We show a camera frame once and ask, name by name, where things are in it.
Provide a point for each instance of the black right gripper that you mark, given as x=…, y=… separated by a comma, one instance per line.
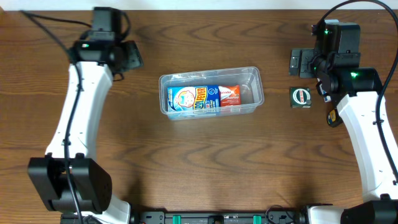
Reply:
x=300, y=64

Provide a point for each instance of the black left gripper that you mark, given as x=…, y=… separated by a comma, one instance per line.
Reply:
x=131, y=55

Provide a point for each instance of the dark bottle with white cap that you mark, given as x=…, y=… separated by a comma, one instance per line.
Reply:
x=333, y=118

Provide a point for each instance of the red Panadol box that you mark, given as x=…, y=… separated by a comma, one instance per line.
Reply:
x=230, y=95

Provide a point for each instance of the blue Cool Fever box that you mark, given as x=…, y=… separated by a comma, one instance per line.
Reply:
x=191, y=98

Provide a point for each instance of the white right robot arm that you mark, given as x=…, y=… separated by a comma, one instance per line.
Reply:
x=355, y=93

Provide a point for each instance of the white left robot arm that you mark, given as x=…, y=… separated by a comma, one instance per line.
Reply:
x=67, y=177

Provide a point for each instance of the clear plastic container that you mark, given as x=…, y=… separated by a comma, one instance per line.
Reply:
x=248, y=79

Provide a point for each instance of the green Zam-Buk ointment box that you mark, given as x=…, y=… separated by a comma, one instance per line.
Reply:
x=300, y=97

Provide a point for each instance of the white Panadol box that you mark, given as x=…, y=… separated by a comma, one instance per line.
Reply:
x=326, y=97

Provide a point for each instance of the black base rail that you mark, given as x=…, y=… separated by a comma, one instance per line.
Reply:
x=274, y=215

